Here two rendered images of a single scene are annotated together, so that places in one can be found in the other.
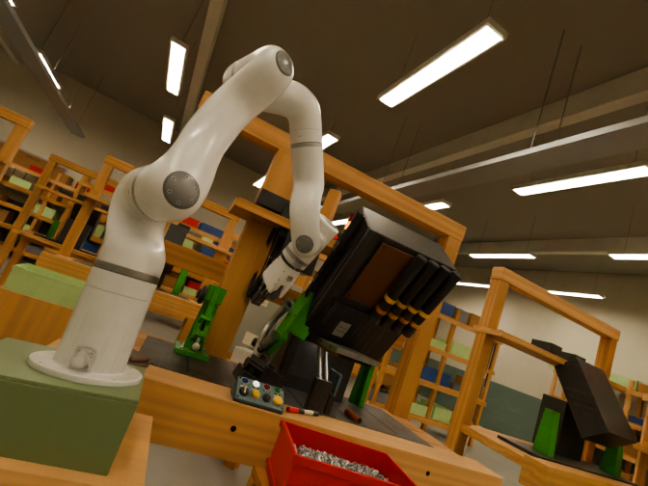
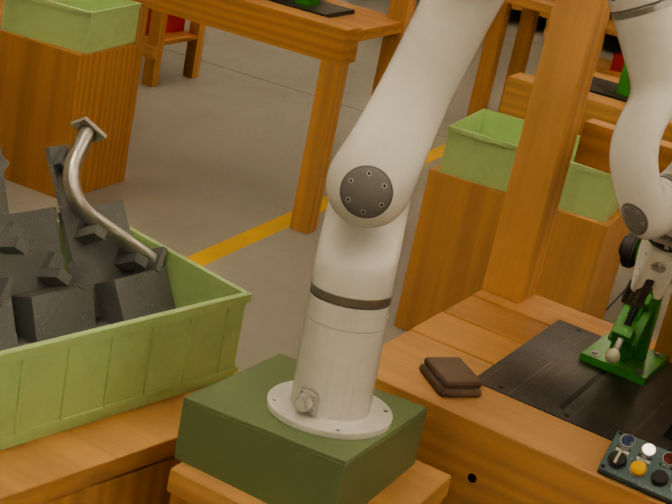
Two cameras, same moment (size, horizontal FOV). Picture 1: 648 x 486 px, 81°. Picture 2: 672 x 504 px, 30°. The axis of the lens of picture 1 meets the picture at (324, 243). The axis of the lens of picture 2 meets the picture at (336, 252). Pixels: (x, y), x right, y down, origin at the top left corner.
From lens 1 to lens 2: 1.13 m
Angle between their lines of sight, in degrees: 54
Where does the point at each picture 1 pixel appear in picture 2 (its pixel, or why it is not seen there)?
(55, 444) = (281, 490)
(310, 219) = (634, 173)
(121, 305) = (334, 340)
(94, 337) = (313, 377)
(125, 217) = not seen: hidden behind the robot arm
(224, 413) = (581, 489)
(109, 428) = (323, 485)
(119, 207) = not seen: hidden behind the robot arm
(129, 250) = (333, 271)
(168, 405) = (496, 461)
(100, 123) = not seen: outside the picture
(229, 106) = (439, 21)
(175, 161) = (354, 152)
